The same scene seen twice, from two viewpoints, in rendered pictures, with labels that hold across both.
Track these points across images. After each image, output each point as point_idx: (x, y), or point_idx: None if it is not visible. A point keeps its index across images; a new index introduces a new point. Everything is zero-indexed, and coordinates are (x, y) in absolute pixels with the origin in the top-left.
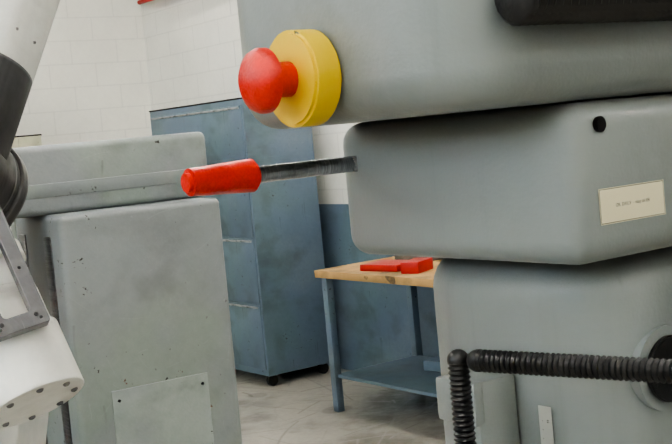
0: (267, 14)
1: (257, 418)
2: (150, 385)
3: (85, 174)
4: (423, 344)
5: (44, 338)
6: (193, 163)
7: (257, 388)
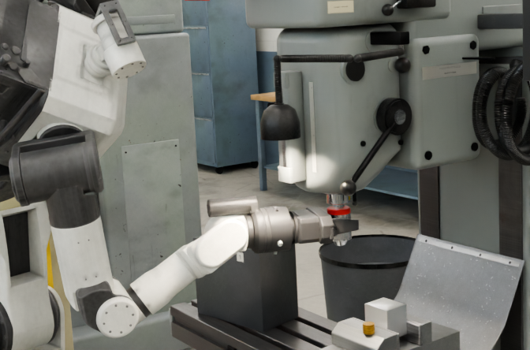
0: None
1: (208, 192)
2: (144, 144)
3: None
4: None
5: (133, 46)
6: (173, 11)
7: (209, 175)
